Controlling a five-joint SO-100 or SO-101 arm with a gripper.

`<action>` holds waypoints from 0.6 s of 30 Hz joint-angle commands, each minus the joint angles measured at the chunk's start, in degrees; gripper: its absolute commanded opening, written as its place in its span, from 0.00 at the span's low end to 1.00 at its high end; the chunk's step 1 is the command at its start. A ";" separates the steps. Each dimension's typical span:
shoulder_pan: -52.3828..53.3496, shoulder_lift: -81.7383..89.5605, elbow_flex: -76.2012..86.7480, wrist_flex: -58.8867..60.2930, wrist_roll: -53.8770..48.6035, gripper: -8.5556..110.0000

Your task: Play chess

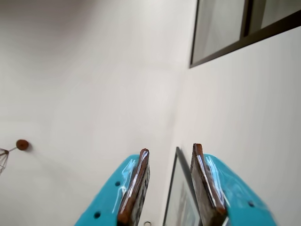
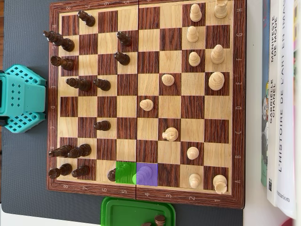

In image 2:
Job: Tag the light wooden king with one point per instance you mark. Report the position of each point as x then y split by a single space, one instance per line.
216 80

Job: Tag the dark wooden rook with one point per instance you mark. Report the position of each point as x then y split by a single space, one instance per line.
63 62
60 171

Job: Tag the wooden folding chessboard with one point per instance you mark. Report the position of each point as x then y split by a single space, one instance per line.
169 108

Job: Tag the dark wooden queen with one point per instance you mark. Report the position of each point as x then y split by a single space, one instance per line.
80 84

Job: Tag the white Gabrielle Chanel book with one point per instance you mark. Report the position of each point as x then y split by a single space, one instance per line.
272 94

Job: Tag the blue illustrated book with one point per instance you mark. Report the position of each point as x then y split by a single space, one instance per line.
264 117

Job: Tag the green plastic tray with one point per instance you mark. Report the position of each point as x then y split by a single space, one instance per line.
127 212

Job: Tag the light wooden bishop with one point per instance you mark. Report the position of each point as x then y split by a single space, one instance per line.
217 54

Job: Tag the light wooden knight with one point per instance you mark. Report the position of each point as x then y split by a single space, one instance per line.
171 134

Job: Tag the dark wooden bishop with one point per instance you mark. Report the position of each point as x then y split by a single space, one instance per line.
61 151

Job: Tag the light wooden pawn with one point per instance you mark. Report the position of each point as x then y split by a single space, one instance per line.
168 80
192 34
146 105
195 13
195 180
193 153
194 59

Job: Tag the light wooden rook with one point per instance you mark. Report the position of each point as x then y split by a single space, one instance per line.
220 184
221 9

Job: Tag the red object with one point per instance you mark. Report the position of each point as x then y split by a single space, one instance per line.
291 222

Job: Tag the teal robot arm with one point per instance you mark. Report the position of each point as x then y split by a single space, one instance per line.
26 99

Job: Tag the white book with coloured marks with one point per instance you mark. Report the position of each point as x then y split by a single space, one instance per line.
298 94

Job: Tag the dark wooden pawn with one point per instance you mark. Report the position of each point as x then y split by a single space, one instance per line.
81 171
87 18
124 39
80 150
102 84
102 126
122 58
111 175

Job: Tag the dark grey table mat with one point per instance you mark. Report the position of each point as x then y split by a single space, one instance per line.
23 35

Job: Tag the dark wooden chess piece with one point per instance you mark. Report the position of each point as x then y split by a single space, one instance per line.
160 220
147 224

